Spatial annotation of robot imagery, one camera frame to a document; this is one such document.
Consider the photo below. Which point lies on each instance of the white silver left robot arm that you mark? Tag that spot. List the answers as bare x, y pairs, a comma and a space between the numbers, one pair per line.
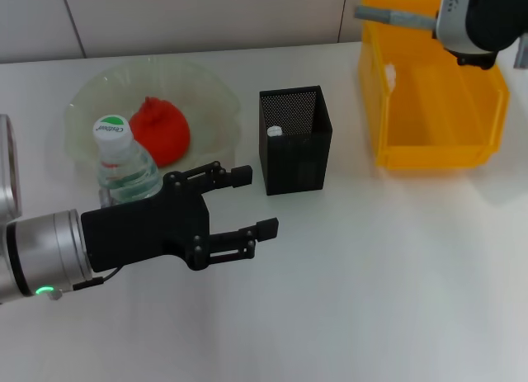
45, 254

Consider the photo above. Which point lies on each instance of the black mesh pen holder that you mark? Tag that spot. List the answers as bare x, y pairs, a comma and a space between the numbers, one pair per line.
297, 163

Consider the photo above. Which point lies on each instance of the red orange fruit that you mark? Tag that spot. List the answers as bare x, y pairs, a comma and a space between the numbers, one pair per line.
165, 130

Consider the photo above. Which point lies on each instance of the yellow plastic bin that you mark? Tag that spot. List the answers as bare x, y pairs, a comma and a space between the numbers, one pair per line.
433, 109

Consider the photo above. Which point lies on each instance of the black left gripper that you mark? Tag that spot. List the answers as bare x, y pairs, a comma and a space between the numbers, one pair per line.
144, 229

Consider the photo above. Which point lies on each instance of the mint green utility knife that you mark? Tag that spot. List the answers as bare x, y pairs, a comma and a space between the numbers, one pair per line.
273, 131

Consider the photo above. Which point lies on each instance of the clear green-label water bottle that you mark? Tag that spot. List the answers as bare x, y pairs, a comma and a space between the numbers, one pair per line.
111, 134

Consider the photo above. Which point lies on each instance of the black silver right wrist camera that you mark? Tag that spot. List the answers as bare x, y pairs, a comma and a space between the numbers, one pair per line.
474, 15

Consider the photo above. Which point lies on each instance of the grey glitter pen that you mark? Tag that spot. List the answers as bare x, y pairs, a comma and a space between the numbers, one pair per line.
383, 15

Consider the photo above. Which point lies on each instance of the clear glass fruit plate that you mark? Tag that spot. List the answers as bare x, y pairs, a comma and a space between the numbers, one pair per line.
206, 93

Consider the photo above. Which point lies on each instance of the white paper ball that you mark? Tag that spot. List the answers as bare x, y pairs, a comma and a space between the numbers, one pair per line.
390, 74

